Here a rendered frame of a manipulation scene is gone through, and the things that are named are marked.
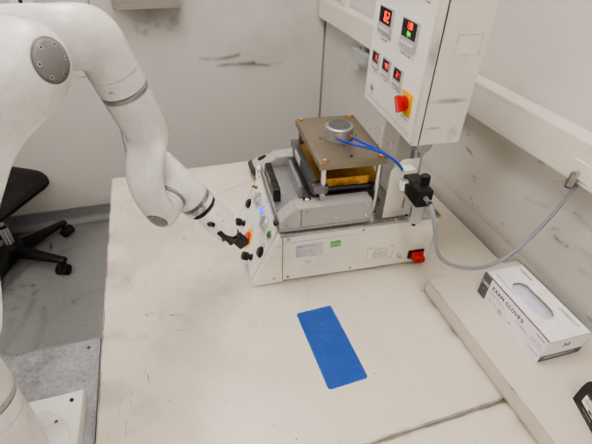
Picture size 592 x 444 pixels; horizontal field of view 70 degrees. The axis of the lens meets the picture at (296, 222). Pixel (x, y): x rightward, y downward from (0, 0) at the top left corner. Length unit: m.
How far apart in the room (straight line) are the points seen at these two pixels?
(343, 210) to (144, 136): 0.52
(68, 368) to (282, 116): 1.98
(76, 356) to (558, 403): 1.08
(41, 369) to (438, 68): 1.12
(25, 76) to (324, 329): 0.83
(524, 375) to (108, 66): 1.05
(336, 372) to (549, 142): 0.76
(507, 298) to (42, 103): 1.03
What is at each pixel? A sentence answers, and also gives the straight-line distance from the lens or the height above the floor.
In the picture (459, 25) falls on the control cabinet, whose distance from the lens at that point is 1.01.
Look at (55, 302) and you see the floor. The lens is 2.44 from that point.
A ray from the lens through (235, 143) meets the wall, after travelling 2.70.
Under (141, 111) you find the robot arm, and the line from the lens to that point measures 0.86.
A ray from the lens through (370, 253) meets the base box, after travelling 1.23.
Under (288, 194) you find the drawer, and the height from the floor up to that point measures 0.97.
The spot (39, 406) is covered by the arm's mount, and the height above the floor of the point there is 0.78.
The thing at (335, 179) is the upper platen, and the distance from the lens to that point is 1.11.
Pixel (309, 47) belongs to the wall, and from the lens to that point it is 2.61.
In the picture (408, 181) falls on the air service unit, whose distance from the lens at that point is 1.06.
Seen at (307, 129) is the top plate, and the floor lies 1.11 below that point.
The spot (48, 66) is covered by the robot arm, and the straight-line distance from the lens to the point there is 0.65.
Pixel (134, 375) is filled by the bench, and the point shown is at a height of 0.75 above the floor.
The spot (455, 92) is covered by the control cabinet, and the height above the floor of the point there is 1.28.
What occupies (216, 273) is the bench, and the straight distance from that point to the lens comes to 1.26.
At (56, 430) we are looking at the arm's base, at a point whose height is 0.79.
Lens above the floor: 1.62
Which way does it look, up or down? 38 degrees down
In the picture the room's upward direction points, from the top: 2 degrees clockwise
